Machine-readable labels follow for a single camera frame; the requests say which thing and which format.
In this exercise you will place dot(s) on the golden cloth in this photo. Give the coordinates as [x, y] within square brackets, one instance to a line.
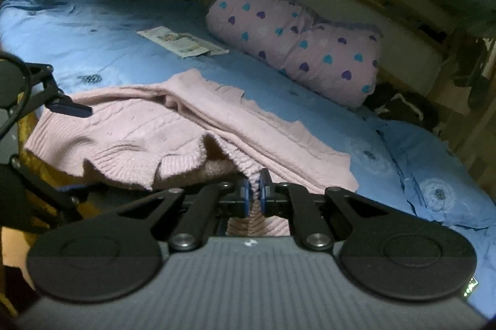
[23, 136]

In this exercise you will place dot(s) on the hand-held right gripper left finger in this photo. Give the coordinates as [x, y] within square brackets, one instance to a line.
[242, 199]

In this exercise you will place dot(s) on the printed paper leaflet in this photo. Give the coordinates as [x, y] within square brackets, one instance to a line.
[180, 41]

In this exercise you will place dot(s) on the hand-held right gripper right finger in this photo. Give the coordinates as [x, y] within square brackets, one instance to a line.
[264, 195]

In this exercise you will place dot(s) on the blue bed sheet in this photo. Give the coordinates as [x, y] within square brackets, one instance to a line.
[116, 16]

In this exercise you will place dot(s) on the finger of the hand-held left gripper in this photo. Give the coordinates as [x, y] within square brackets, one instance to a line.
[70, 107]
[43, 187]

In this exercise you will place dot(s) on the blue pillow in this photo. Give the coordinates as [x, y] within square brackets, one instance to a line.
[430, 178]

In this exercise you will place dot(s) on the pink heart print pillow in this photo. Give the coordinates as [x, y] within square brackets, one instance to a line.
[298, 43]

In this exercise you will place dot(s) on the pink knitted cardigan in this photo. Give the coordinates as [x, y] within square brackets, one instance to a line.
[139, 136]

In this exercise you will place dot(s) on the dark cloth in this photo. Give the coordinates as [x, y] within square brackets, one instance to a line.
[403, 108]

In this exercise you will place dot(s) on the hanging dark clothes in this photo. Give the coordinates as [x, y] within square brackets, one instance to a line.
[477, 78]

